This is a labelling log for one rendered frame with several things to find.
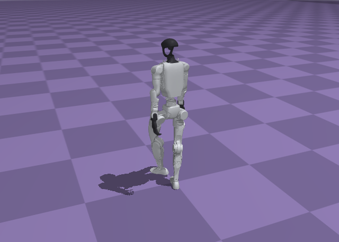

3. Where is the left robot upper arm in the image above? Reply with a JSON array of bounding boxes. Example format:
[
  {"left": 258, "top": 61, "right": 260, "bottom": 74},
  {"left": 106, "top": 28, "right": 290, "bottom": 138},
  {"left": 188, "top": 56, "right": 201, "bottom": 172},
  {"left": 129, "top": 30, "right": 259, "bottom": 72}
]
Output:
[{"left": 151, "top": 64, "right": 163, "bottom": 97}]

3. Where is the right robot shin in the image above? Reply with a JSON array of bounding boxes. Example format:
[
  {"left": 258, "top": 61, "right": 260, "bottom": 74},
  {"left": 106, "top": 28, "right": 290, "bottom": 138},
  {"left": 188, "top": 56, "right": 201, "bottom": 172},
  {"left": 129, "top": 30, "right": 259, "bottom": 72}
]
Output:
[{"left": 173, "top": 144, "right": 183, "bottom": 182}]

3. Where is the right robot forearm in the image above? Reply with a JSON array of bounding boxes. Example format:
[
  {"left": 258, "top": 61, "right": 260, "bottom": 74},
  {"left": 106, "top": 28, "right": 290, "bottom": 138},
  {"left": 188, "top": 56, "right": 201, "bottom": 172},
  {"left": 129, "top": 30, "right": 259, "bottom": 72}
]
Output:
[{"left": 177, "top": 88, "right": 187, "bottom": 105}]

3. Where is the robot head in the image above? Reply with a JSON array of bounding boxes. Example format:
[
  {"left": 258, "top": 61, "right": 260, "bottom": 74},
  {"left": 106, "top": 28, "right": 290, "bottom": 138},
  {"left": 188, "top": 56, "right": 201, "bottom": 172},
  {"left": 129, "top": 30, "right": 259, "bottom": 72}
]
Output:
[{"left": 161, "top": 39, "right": 178, "bottom": 64}]

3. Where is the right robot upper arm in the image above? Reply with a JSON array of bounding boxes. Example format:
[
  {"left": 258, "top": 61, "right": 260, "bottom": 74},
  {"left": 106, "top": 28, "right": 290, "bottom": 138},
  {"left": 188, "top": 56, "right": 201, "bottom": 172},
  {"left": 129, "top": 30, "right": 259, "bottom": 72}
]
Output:
[{"left": 182, "top": 61, "right": 190, "bottom": 89}]

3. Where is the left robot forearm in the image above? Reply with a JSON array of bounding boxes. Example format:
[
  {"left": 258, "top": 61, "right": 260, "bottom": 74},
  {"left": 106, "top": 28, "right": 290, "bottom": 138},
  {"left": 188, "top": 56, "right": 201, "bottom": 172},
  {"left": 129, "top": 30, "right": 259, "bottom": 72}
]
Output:
[{"left": 150, "top": 89, "right": 159, "bottom": 118}]

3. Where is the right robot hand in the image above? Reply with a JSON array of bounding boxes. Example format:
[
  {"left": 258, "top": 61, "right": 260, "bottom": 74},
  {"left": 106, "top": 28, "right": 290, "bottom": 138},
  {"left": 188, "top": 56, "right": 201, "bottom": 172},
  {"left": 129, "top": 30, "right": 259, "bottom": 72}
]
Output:
[{"left": 177, "top": 101, "right": 185, "bottom": 109}]

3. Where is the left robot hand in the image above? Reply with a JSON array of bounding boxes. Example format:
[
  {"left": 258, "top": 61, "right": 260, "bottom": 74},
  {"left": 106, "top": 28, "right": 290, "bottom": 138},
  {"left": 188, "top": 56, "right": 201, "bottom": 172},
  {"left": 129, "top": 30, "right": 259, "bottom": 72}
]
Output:
[{"left": 151, "top": 113, "right": 161, "bottom": 136}]

